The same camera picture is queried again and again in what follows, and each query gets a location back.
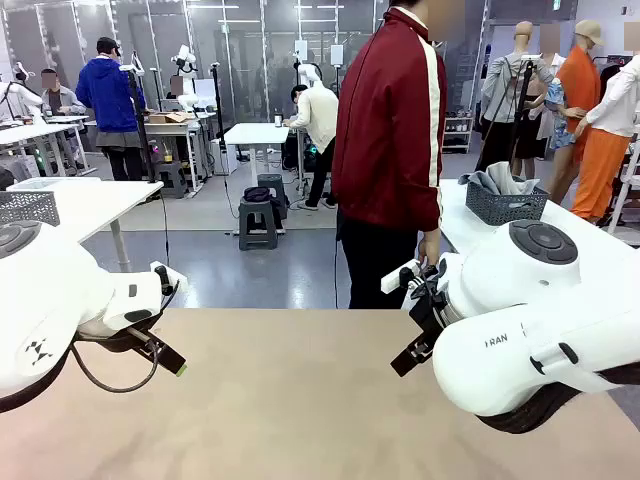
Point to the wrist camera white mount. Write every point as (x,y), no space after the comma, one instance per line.
(392,282)
(177,281)

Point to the mannequin in grey shirt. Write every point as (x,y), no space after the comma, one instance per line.
(502,85)

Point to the grey mesh basket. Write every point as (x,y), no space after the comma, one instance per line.
(505,210)
(30,207)

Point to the white background table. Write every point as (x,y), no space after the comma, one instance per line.
(257,132)

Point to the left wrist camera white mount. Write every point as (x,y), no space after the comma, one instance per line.
(177,281)

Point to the black tripod pole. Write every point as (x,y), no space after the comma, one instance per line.
(141,125)
(522,100)
(215,90)

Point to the seated person in black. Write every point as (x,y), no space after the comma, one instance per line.
(177,86)

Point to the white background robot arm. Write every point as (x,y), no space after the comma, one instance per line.
(187,95)
(310,72)
(27,97)

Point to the dark garments on rack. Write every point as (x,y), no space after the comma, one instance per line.
(607,75)

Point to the mannequin in orange vest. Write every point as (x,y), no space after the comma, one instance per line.
(580,85)

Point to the brown cardboard box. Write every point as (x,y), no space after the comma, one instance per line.
(165,119)

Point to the yellow cup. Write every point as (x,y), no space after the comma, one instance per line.
(168,157)

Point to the person's right hand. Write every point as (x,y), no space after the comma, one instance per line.
(430,247)

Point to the white panel on pole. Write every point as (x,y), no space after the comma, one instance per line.
(301,50)
(337,55)

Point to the white storage shelf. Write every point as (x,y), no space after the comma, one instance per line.
(457,135)

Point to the person in blue floral top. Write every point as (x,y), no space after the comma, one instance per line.
(557,95)

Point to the light grey towel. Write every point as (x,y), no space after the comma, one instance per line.
(507,177)

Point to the grey plastic step stool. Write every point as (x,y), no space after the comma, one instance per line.
(172,172)
(257,242)
(272,180)

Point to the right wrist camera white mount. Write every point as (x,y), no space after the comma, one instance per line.
(392,282)

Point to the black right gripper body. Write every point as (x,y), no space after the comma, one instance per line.
(431,312)

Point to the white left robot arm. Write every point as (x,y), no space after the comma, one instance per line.
(50,290)

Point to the person in cream sweater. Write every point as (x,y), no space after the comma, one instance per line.
(317,115)

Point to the person's right forearm red sleeve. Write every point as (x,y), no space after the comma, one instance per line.
(431,200)

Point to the person in blue hoodie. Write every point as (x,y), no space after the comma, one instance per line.
(110,95)

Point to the white side table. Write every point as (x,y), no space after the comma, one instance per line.
(100,200)
(590,240)

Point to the mannequin white shirt orange trousers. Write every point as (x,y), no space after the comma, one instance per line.
(600,165)

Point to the seated person in grey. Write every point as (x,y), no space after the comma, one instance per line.
(62,100)

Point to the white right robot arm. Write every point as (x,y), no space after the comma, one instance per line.
(525,320)

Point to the white background workbench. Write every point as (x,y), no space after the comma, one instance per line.
(30,132)
(170,129)

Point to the black bag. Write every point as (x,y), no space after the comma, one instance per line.
(257,194)

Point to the person in red jacket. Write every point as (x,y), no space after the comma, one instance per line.
(385,125)

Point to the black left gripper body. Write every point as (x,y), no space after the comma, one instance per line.
(115,342)

